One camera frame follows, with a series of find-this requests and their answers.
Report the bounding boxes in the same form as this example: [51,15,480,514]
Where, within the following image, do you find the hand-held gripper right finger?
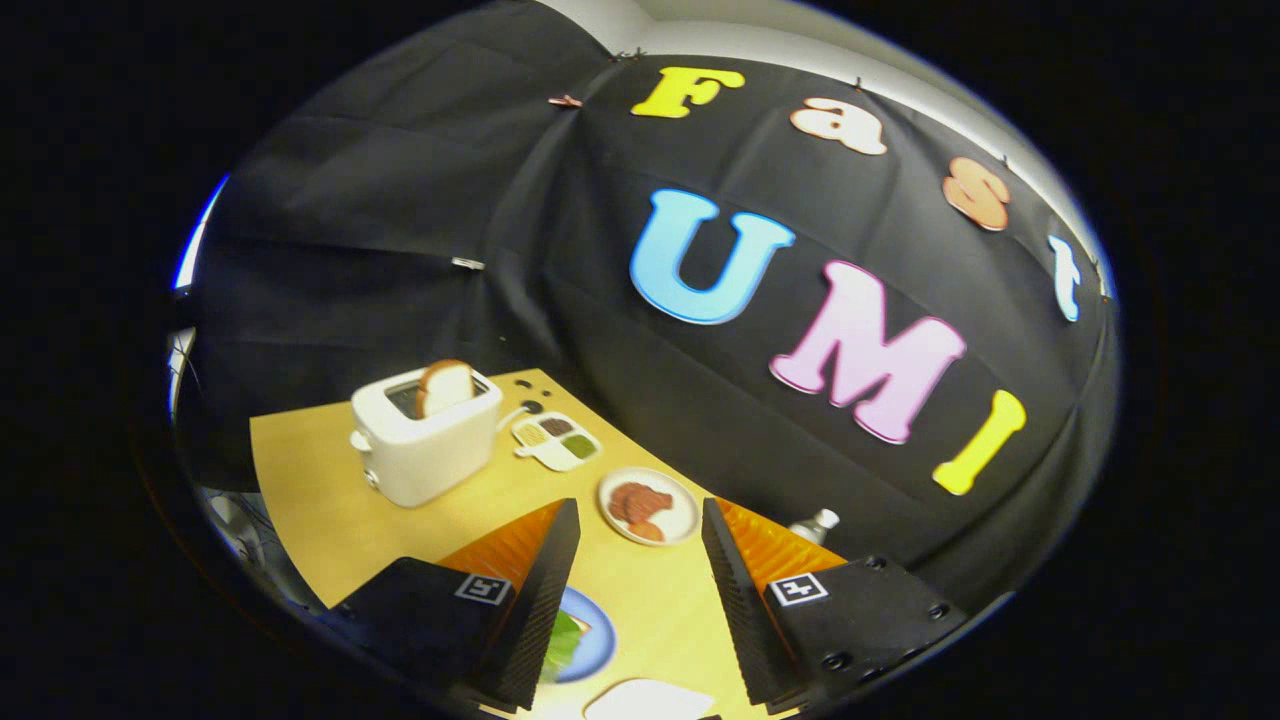
[700,497,969,715]

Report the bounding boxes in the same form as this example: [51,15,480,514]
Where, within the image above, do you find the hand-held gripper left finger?
[320,497,582,713]

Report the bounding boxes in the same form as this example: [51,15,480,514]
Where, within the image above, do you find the green lettuce leaf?
[543,610,584,673]

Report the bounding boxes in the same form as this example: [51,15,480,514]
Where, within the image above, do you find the brown-crust bread slice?
[415,359,477,419]

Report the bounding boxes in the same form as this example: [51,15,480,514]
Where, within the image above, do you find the blue round plate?
[545,586,618,685]

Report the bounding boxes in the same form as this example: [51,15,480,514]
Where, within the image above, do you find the green label plastic bottle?
[787,508,841,547]

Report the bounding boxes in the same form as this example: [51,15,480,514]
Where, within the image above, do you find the white square plate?
[583,678,717,720]

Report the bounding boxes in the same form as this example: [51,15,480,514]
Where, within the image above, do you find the white oval plate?
[597,467,702,547]

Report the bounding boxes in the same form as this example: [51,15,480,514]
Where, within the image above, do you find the brown meat patty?
[608,482,674,528]

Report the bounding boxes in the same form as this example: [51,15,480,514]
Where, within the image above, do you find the white divided condiment tray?
[511,411,604,473]

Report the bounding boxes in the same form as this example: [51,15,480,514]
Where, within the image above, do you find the white toaster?
[349,365,504,509]

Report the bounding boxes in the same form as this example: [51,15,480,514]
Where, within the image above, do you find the black backdrop cloth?
[175,0,1121,611]

